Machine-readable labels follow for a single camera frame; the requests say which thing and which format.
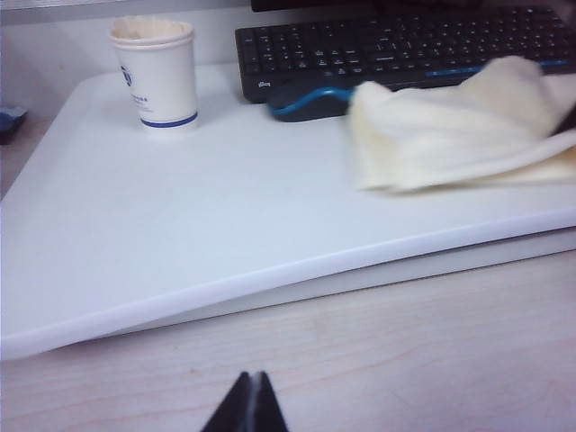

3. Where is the white paper cup blue stripe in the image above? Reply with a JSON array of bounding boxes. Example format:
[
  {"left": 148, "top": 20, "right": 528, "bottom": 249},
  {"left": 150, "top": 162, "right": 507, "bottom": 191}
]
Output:
[{"left": 109, "top": 17, "right": 200, "bottom": 135}]

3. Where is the pale yellow cloth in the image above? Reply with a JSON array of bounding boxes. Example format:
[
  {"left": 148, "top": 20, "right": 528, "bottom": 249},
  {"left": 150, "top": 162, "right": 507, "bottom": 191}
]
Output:
[{"left": 348, "top": 56, "right": 576, "bottom": 194}]

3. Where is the black and blue computer mouse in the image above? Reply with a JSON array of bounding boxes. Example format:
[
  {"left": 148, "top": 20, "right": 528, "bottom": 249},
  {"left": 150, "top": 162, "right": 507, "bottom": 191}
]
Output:
[{"left": 265, "top": 80, "right": 361, "bottom": 123}]

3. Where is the black computer monitor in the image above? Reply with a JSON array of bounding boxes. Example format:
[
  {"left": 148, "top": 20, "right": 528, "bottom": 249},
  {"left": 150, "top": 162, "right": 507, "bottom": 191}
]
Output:
[{"left": 250, "top": 0, "right": 576, "bottom": 14}]

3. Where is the white riser base board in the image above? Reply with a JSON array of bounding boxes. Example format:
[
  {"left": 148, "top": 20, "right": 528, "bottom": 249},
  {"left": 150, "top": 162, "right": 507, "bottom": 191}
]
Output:
[{"left": 197, "top": 229, "right": 576, "bottom": 321}]

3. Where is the dark blue plastic object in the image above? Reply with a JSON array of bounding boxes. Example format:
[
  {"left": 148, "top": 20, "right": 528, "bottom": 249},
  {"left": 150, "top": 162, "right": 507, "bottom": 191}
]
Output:
[{"left": 0, "top": 105, "right": 29, "bottom": 146}]

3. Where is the black computer keyboard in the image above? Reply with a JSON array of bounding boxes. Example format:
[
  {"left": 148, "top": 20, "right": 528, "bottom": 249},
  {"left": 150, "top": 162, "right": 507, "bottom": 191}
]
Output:
[{"left": 234, "top": 6, "right": 576, "bottom": 104}]

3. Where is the white desk riser board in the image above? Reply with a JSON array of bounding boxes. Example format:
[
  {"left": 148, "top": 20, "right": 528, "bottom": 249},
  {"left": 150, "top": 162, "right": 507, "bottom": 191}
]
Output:
[{"left": 0, "top": 62, "right": 576, "bottom": 361}]

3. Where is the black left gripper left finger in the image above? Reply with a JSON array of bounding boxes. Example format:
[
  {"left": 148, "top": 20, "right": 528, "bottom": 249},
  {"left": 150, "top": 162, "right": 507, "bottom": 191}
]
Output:
[{"left": 201, "top": 371, "right": 254, "bottom": 432}]

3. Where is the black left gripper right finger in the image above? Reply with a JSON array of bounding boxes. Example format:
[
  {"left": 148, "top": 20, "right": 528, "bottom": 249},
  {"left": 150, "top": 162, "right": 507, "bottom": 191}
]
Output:
[{"left": 254, "top": 371, "right": 289, "bottom": 432}]

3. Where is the grey desk partition frame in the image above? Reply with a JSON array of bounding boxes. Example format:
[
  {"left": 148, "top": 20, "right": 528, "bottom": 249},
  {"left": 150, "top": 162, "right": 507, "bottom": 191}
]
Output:
[{"left": 0, "top": 0, "right": 253, "bottom": 26}]

